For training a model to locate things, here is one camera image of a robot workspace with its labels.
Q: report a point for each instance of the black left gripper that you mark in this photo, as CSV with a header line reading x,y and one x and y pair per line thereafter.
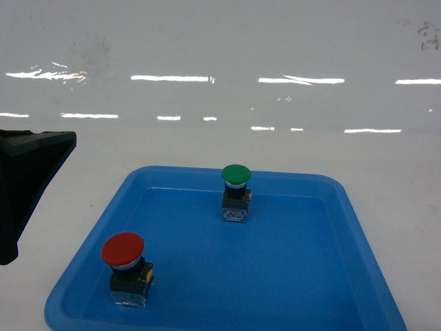
x,y
29,161

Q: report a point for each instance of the red mushroom push button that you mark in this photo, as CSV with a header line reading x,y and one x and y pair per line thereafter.
x,y
132,276

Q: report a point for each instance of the green mushroom push button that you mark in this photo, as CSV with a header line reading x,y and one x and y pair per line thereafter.
x,y
236,196

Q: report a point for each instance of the blue plastic tray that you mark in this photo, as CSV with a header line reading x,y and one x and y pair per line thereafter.
x,y
300,261

